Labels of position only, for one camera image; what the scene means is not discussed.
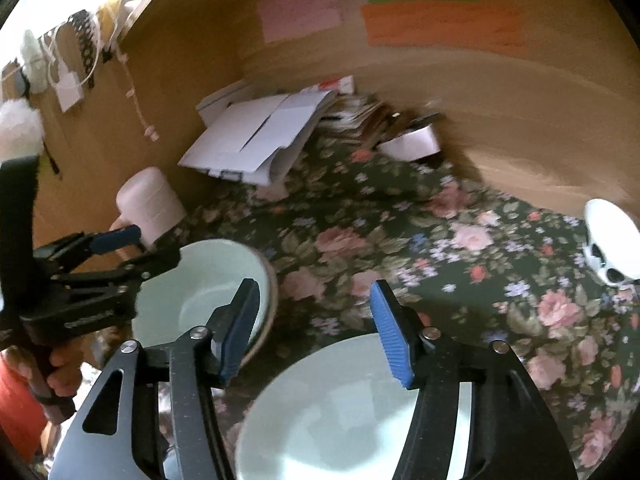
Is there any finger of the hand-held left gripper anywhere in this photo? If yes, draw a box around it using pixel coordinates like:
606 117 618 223
54 247 181 302
35 225 142 274

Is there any person's left hand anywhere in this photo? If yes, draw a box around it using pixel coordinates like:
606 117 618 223
47 345 85 400

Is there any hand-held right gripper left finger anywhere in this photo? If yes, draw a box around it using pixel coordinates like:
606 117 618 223
48 278 262 480

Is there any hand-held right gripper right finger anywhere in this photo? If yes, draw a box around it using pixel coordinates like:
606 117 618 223
371 280 578 480

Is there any mint green plate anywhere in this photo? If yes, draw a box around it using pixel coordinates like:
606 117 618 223
235 332 473 480

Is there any person's left forearm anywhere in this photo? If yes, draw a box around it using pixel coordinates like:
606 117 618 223
0 357 48 461

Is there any pink sticky note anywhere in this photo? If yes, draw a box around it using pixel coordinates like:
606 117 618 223
257 0 343 43

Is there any white power adapter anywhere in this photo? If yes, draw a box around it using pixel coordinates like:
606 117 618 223
54 72 85 112

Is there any white cable with connector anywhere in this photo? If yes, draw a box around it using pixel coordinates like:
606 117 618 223
120 55 160 143

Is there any dark floral tablecloth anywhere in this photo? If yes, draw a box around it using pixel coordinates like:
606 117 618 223
165 130 640 480

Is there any white fluffy object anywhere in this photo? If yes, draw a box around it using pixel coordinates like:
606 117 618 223
0 100 44 162

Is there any black polka dot ribbon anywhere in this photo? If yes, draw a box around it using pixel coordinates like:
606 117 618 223
69 10 99 88

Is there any white box with black top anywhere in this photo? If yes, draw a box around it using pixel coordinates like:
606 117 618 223
379 114 442 161

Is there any stack of magazines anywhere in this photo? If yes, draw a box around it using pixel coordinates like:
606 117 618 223
317 94 401 148

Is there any white black-spotted ceramic dish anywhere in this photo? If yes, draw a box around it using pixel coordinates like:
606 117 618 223
584 199 640 288

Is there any orange sticky note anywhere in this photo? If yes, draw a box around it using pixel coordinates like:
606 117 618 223
361 2 528 56

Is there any mint green bowl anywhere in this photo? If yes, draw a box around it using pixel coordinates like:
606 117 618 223
131 239 273 367

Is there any pile of white papers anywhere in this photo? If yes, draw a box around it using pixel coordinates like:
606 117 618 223
178 76 356 186

